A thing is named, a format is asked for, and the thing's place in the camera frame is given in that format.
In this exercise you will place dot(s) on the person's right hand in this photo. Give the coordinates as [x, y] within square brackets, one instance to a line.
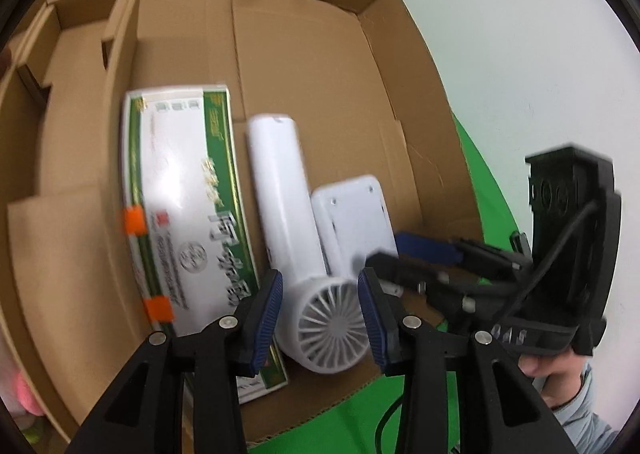
[555, 374]

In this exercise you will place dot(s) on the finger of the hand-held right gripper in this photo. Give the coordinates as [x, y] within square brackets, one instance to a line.
[400, 269]
[425, 246]

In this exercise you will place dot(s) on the pink pig plush toy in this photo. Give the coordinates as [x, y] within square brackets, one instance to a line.
[22, 384]

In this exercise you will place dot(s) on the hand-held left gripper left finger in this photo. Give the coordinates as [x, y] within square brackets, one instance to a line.
[265, 324]

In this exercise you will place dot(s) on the green and white carton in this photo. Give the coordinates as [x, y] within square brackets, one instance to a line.
[180, 184]

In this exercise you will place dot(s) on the green tablecloth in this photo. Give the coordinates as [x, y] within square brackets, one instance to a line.
[490, 194]

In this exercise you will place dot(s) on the narrow cardboard box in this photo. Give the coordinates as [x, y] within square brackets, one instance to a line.
[75, 133]

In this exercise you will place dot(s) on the large shallow cardboard box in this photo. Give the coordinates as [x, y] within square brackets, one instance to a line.
[310, 58]

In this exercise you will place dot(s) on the white hair dryer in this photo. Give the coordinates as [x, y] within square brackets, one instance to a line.
[280, 194]

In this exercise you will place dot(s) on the white adapter box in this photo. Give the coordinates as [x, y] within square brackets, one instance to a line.
[350, 219]

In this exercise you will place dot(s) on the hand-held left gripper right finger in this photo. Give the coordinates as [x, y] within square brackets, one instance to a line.
[372, 319]

